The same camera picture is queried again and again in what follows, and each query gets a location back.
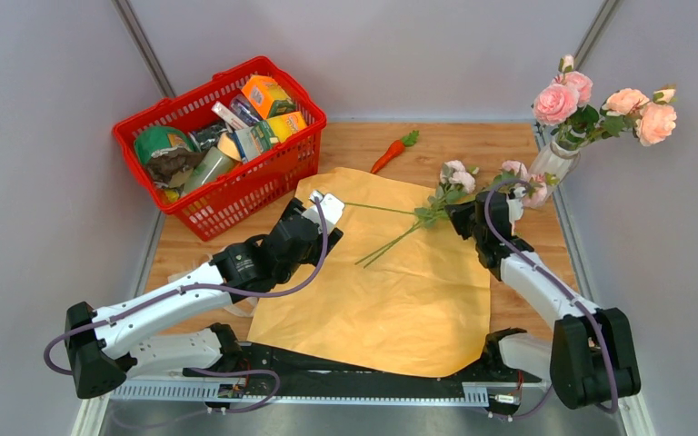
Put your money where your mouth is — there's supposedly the pale pink rose stem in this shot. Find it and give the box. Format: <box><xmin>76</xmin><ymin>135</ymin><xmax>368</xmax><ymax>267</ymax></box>
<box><xmin>354</xmin><ymin>160</ymin><xmax>480</xmax><ymax>268</ymax></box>

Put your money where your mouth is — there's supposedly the cream ribbon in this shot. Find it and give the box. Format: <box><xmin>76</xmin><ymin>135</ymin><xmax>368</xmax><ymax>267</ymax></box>
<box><xmin>167</xmin><ymin>263</ymin><xmax>258</xmax><ymax>318</ymax></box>

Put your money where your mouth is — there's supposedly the orange wrapping paper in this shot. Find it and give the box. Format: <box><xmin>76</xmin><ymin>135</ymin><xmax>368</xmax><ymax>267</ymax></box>
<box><xmin>247</xmin><ymin>168</ymin><xmax>491</xmax><ymax>377</ymax></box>

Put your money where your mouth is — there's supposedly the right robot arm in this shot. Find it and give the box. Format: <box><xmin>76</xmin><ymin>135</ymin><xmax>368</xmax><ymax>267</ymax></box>
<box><xmin>444</xmin><ymin>192</ymin><xmax>642</xmax><ymax>411</ymax></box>

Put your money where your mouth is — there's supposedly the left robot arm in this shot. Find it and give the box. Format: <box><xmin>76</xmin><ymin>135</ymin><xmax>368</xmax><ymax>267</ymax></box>
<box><xmin>44</xmin><ymin>191</ymin><xmax>345</xmax><ymax>400</ymax></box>

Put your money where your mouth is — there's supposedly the white ribbed ceramic vase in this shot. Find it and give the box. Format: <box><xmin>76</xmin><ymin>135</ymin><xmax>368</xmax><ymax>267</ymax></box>
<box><xmin>530</xmin><ymin>141</ymin><xmax>581</xmax><ymax>198</ymax></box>

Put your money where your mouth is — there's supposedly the red plastic shopping basket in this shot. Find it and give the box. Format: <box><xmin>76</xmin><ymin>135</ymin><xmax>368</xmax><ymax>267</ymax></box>
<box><xmin>112</xmin><ymin>55</ymin><xmax>327</xmax><ymax>241</ymax></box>

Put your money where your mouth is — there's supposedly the orange toy carrot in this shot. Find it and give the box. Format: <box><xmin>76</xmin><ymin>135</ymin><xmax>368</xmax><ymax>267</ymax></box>
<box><xmin>370</xmin><ymin>130</ymin><xmax>420</xmax><ymax>174</ymax></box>

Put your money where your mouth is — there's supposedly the green scrub sponge box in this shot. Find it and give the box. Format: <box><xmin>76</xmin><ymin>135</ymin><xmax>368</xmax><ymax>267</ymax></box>
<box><xmin>232</xmin><ymin>121</ymin><xmax>280</xmax><ymax>163</ymax></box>

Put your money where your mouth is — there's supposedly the green cylinder bottle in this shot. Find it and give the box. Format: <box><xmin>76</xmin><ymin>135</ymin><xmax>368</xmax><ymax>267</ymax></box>
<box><xmin>181</xmin><ymin>146</ymin><xmax>238</xmax><ymax>197</ymax></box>

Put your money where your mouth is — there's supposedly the yellow sponge pack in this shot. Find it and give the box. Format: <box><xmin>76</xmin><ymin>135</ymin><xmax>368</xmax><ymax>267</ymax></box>
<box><xmin>265</xmin><ymin>111</ymin><xmax>307</xmax><ymax>144</ymax></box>

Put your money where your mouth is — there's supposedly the dark snack packet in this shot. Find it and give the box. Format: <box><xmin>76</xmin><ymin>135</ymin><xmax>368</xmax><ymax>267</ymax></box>
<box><xmin>188</xmin><ymin>120</ymin><xmax>229</xmax><ymax>152</ymax></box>

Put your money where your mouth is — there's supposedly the white red small box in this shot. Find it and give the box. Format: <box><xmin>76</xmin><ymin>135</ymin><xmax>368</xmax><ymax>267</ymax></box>
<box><xmin>211</xmin><ymin>102</ymin><xmax>249</xmax><ymax>131</ymax></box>

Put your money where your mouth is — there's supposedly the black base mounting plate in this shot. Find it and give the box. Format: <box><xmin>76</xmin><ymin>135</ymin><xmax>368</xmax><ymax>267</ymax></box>
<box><xmin>207</xmin><ymin>343</ymin><xmax>539</xmax><ymax>399</ymax></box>

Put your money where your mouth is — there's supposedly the orange green box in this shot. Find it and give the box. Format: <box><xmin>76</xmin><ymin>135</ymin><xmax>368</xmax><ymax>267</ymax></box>
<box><xmin>242</xmin><ymin>74</ymin><xmax>296</xmax><ymax>119</ymax></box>

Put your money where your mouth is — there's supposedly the brown crumpled bag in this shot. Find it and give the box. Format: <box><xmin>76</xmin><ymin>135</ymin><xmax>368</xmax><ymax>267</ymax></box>
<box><xmin>144</xmin><ymin>148</ymin><xmax>204</xmax><ymax>189</ymax></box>

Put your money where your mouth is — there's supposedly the green round package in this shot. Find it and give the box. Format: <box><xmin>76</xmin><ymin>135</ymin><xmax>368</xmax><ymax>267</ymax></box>
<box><xmin>134</xmin><ymin>125</ymin><xmax>199</xmax><ymax>165</ymax></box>

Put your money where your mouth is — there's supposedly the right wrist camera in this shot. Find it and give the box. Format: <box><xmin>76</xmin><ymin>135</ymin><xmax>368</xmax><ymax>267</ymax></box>
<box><xmin>506</xmin><ymin>187</ymin><xmax>526</xmax><ymax>236</ymax></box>

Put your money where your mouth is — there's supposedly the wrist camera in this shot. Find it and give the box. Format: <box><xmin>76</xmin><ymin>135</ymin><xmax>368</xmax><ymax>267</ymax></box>
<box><xmin>506</xmin><ymin>187</ymin><xmax>526</xmax><ymax>236</ymax></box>
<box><xmin>302</xmin><ymin>190</ymin><xmax>345</xmax><ymax>234</ymax></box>

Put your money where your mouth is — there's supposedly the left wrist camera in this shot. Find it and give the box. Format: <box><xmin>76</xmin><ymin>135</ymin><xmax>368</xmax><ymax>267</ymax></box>
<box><xmin>302</xmin><ymin>190</ymin><xmax>345</xmax><ymax>234</ymax></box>

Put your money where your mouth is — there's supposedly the aluminium rail frame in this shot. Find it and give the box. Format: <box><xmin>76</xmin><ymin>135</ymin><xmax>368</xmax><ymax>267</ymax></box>
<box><xmin>107</xmin><ymin>370</ymin><xmax>520</xmax><ymax>417</ymax></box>

